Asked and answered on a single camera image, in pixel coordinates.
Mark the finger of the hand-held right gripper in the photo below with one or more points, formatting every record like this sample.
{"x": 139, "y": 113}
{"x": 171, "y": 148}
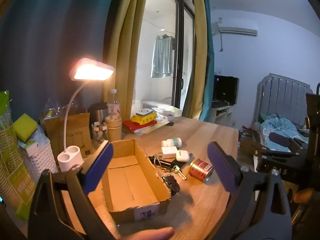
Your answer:
{"x": 278, "y": 138}
{"x": 275, "y": 152}

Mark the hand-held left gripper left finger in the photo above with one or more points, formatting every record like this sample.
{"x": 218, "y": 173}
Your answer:
{"x": 97, "y": 167}

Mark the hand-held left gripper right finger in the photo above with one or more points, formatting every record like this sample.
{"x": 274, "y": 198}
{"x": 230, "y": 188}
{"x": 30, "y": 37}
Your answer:
{"x": 222, "y": 167}

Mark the red tin can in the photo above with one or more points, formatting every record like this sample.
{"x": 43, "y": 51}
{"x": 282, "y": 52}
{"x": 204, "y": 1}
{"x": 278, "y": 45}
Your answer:
{"x": 198, "y": 168}

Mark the cardboard box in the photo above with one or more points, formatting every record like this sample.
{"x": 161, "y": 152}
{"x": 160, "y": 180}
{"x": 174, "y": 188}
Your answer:
{"x": 130, "y": 180}

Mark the white earbuds case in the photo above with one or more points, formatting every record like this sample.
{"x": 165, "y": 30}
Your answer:
{"x": 182, "y": 155}

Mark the white charger plug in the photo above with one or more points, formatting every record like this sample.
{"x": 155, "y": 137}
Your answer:
{"x": 168, "y": 152}

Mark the white pill bottle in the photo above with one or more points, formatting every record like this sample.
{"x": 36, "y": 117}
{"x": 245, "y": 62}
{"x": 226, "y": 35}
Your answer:
{"x": 172, "y": 142}

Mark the key bunch with car key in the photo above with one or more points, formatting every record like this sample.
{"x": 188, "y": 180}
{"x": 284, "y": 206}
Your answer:
{"x": 162, "y": 163}

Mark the person's right hand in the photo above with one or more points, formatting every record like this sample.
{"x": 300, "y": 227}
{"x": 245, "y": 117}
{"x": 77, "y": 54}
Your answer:
{"x": 305, "y": 196}

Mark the person's left hand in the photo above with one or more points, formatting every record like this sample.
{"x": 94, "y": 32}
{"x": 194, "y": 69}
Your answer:
{"x": 150, "y": 233}

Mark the light blue blanket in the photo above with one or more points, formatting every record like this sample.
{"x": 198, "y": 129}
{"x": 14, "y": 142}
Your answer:
{"x": 277, "y": 127}

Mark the patterned glass jar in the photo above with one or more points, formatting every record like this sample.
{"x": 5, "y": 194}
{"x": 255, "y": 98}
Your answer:
{"x": 98, "y": 133}

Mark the stack of brown paper cups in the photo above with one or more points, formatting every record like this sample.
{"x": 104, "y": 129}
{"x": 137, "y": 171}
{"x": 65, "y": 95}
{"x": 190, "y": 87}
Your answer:
{"x": 113, "y": 130}

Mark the grey padded headboard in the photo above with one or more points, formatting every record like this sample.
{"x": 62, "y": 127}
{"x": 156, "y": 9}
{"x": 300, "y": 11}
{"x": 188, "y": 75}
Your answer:
{"x": 282, "y": 97}

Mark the brown cardboard lamp package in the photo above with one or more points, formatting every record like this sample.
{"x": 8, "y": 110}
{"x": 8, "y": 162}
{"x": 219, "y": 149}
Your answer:
{"x": 77, "y": 130}

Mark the red book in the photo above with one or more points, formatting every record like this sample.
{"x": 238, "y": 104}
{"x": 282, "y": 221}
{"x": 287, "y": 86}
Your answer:
{"x": 130, "y": 125}

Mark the stainless steel thermos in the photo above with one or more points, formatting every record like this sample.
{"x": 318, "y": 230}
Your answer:
{"x": 97, "y": 112}

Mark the white computer desk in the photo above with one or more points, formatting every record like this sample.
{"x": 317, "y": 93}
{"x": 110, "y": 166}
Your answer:
{"x": 221, "y": 112}

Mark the white woven plastic basket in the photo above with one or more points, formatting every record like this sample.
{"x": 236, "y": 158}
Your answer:
{"x": 40, "y": 160}

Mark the clear plastic bottle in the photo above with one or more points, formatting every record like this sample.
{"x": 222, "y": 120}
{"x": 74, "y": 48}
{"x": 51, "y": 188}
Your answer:
{"x": 113, "y": 107}

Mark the light blue packet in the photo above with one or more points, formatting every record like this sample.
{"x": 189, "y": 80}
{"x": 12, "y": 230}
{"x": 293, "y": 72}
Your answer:
{"x": 37, "y": 137}

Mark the yellow pouch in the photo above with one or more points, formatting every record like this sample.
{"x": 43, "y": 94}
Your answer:
{"x": 145, "y": 118}

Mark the small black object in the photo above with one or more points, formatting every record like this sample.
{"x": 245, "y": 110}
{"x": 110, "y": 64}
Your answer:
{"x": 169, "y": 123}

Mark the black monitor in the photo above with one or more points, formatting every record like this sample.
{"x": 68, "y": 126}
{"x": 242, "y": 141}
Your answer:
{"x": 225, "y": 90}

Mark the small white flat device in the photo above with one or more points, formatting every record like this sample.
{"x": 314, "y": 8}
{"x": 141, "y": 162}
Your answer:
{"x": 145, "y": 112}

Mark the clear plastic bag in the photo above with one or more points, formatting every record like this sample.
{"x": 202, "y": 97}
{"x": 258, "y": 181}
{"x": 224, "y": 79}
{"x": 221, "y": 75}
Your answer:
{"x": 55, "y": 107}

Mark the yellow sponge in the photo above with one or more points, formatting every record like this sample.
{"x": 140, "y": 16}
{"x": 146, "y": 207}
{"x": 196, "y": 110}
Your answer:
{"x": 25, "y": 127}

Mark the green patterned paper cups pack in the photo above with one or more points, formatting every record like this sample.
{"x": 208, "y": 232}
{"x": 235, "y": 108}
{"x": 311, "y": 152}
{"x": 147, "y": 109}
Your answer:
{"x": 10, "y": 155}

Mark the narrow teal curtain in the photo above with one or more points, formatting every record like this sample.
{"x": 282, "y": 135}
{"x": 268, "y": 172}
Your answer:
{"x": 210, "y": 80}

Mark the white desk lamp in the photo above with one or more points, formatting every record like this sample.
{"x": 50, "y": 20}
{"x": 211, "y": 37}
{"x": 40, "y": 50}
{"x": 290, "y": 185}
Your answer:
{"x": 92, "y": 71}

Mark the narrow yellow curtain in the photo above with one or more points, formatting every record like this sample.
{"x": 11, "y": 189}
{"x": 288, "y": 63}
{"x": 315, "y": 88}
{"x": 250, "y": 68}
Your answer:
{"x": 198, "y": 55}

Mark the wide yellow curtain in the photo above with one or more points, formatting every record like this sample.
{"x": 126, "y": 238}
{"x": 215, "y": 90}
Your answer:
{"x": 127, "y": 55}

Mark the white air conditioner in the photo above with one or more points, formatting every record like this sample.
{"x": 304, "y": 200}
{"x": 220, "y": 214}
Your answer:
{"x": 235, "y": 28}

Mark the black framed glass door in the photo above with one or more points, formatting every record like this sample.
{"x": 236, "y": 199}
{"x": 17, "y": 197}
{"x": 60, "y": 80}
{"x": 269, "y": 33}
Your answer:
{"x": 180, "y": 55}

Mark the hanging grey garment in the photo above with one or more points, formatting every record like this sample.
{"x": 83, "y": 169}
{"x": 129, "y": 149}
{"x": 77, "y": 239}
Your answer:
{"x": 162, "y": 57}

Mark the wide teal curtain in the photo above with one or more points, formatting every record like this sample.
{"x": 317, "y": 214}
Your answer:
{"x": 50, "y": 42}

